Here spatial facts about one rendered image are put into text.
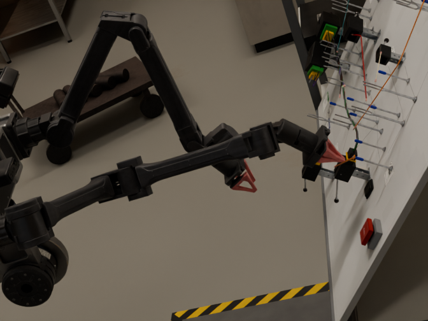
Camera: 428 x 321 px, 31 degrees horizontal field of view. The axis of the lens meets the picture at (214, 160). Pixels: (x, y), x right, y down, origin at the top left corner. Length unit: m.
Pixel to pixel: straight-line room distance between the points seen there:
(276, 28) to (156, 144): 1.32
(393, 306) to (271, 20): 3.77
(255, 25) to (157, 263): 2.31
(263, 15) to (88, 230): 2.12
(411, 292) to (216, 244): 1.92
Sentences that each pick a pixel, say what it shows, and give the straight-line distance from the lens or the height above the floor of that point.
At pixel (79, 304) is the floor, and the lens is 4.05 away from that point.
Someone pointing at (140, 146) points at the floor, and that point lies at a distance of 5.16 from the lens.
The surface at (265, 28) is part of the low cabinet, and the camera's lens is 5.71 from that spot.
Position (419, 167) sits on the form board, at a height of 1.28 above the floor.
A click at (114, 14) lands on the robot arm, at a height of 1.69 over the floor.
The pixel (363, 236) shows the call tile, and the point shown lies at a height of 1.11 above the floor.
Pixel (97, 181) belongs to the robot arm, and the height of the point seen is 1.36.
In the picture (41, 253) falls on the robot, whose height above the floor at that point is 1.18.
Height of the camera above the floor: 2.32
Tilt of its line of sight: 30 degrees down
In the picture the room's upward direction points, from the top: 22 degrees counter-clockwise
